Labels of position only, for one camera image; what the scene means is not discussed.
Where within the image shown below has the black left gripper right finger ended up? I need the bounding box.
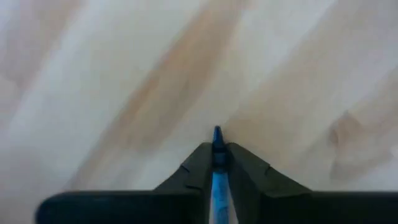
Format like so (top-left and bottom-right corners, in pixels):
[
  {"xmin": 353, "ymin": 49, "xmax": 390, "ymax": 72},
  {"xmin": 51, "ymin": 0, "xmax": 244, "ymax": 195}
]
[{"xmin": 226, "ymin": 142, "xmax": 398, "ymax": 224}]

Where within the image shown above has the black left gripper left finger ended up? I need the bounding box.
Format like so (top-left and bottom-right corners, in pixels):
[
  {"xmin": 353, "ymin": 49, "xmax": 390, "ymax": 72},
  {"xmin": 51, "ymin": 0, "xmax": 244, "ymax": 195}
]
[{"xmin": 34, "ymin": 142, "xmax": 214, "ymax": 224}]

